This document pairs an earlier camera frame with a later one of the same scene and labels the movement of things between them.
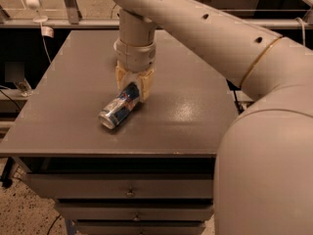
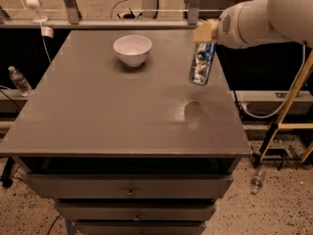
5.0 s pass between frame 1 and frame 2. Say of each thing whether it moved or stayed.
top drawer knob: stayed
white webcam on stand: stayed
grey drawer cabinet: stayed
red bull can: moved
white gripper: moved
